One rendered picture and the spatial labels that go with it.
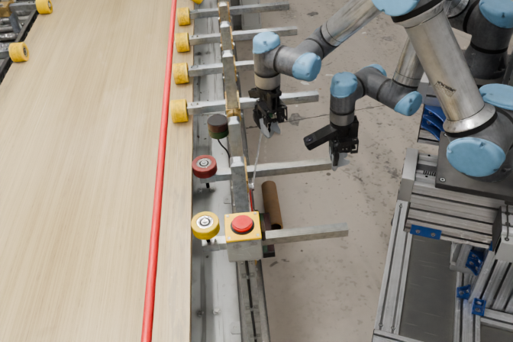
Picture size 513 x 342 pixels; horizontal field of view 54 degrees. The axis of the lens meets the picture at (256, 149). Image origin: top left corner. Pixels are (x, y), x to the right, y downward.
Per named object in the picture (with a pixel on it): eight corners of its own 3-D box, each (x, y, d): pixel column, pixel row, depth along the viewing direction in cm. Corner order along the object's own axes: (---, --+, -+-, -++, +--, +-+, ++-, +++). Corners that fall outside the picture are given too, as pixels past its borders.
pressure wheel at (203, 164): (219, 177, 171) (215, 152, 163) (220, 194, 165) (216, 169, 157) (195, 179, 171) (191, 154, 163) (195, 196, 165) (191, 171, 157)
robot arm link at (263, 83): (250, 69, 144) (275, 61, 147) (250, 82, 147) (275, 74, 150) (261, 81, 139) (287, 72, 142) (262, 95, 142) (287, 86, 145)
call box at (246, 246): (260, 234, 107) (258, 210, 101) (263, 261, 101) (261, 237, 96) (227, 238, 106) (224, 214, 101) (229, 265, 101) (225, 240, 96)
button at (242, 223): (251, 218, 101) (251, 213, 100) (253, 233, 98) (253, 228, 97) (232, 221, 101) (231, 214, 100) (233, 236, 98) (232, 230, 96)
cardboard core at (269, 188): (275, 179, 271) (282, 221, 248) (275, 190, 276) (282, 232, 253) (260, 181, 270) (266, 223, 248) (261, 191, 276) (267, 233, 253)
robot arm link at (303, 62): (329, 43, 134) (294, 34, 139) (308, 62, 127) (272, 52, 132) (328, 69, 139) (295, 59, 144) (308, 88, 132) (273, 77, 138)
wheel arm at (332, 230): (345, 230, 152) (346, 221, 150) (348, 238, 150) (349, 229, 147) (203, 245, 151) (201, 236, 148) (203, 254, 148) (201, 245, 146)
